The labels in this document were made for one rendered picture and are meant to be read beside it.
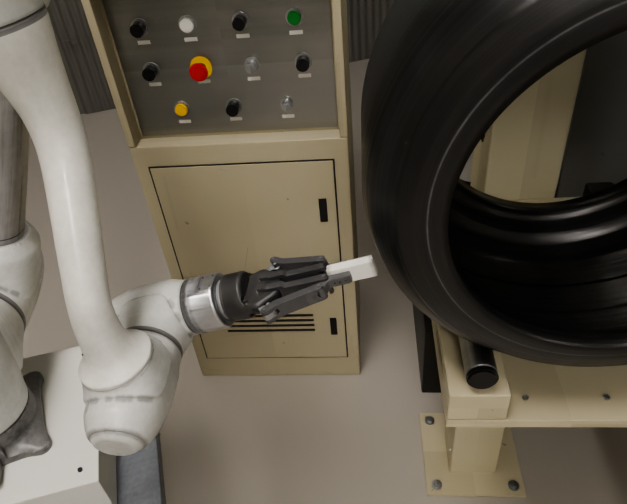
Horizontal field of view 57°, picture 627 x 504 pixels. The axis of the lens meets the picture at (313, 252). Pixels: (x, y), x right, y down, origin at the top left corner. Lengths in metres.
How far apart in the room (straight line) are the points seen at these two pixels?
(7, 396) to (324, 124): 0.90
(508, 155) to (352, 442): 1.09
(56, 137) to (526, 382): 0.76
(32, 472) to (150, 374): 0.34
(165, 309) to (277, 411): 1.10
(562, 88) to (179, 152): 0.90
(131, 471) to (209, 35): 0.92
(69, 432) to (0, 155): 0.47
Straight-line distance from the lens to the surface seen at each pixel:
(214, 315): 0.88
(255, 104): 1.45
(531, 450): 1.90
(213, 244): 1.64
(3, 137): 0.96
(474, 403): 0.90
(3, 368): 1.02
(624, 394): 1.03
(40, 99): 0.75
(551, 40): 0.57
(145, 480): 1.12
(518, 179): 1.09
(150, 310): 0.90
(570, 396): 1.00
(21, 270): 1.09
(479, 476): 1.81
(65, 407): 1.14
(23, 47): 0.73
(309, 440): 1.87
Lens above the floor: 1.57
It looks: 39 degrees down
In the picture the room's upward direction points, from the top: 6 degrees counter-clockwise
